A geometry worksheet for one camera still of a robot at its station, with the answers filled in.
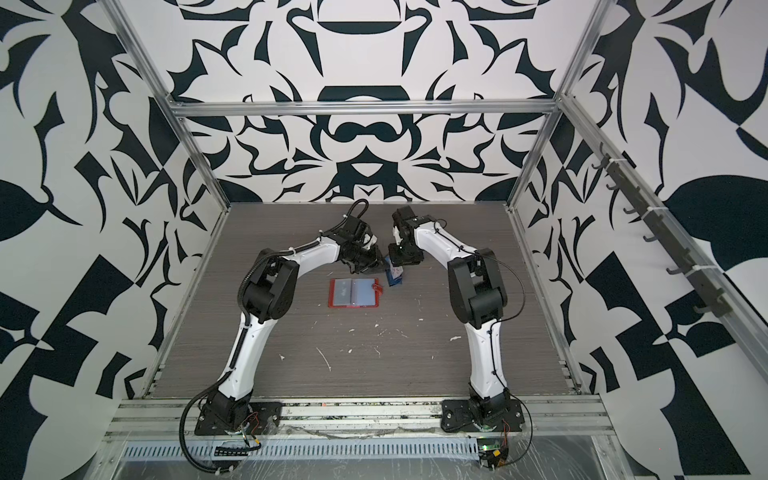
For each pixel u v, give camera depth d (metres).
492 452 0.71
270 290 0.61
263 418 0.74
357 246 0.92
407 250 0.85
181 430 0.68
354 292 0.96
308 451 0.71
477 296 0.56
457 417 0.74
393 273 0.99
